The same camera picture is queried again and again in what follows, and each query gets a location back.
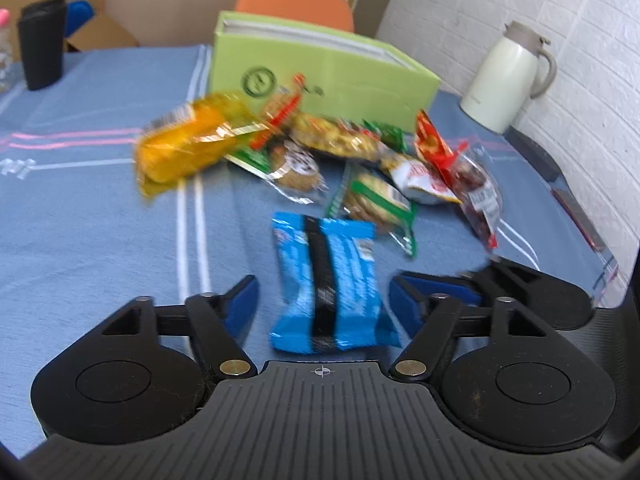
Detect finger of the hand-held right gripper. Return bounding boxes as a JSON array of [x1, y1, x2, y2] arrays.
[[397, 259, 551, 308]]

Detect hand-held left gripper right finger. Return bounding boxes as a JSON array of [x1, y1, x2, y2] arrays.
[[389, 279, 547, 382]]

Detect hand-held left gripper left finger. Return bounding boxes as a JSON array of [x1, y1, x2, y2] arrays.
[[100, 274, 261, 379]]

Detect blue snack packet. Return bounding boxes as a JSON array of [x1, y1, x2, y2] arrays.
[[269, 211, 401, 356]]

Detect yellow snack packet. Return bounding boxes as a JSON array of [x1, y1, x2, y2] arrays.
[[132, 92, 271, 198]]

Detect clear yellow crisps packet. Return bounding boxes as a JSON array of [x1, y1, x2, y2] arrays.
[[252, 74, 396, 163]]

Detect light green cardboard box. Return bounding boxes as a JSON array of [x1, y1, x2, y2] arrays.
[[207, 10, 442, 123]]

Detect clear packet of red dates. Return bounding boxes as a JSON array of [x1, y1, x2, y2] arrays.
[[447, 141, 503, 251]]

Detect green striped cookie packet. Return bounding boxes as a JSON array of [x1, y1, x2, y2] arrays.
[[325, 162, 420, 260]]

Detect white red snack packet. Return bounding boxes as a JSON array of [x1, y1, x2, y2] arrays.
[[380, 152, 463, 206]]

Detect round cookie packet green edge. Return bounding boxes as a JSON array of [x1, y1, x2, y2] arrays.
[[224, 136, 331, 207]]

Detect green snack packet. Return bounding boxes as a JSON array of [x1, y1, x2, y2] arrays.
[[362, 119, 408, 153]]

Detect white thermos jug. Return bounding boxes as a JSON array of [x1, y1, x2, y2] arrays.
[[460, 21, 558, 135]]

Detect open brown cardboard box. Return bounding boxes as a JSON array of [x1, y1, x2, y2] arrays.
[[0, 0, 141, 53]]

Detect orange chair back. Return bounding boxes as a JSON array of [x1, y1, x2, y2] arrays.
[[234, 0, 356, 33]]

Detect black tumbler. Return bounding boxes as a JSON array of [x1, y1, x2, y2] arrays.
[[17, 0, 68, 92]]

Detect blue plastic item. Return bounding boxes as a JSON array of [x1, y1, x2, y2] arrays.
[[65, 0, 97, 37]]

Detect clear bottle pink cap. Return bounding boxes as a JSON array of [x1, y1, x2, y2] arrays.
[[0, 8, 16, 93]]

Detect brown paper bag blue handles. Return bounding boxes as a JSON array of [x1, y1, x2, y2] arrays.
[[107, 0, 261, 47]]

